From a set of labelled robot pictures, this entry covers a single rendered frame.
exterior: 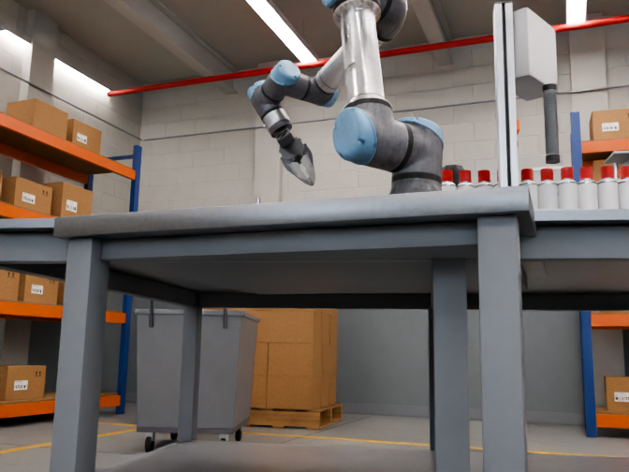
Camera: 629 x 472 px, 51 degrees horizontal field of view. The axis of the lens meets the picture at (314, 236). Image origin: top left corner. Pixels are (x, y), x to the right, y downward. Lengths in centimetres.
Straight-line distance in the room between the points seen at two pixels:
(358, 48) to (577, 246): 67
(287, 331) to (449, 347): 403
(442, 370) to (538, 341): 506
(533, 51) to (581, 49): 490
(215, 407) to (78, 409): 252
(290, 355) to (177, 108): 380
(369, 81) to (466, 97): 528
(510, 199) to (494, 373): 26
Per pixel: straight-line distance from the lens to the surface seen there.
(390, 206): 108
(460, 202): 106
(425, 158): 152
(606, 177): 196
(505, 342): 105
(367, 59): 157
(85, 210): 606
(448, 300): 123
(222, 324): 381
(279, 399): 524
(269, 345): 526
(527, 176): 192
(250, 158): 732
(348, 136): 146
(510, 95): 182
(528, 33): 188
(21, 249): 150
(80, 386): 136
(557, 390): 628
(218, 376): 383
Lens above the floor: 57
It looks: 10 degrees up
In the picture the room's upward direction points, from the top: 1 degrees clockwise
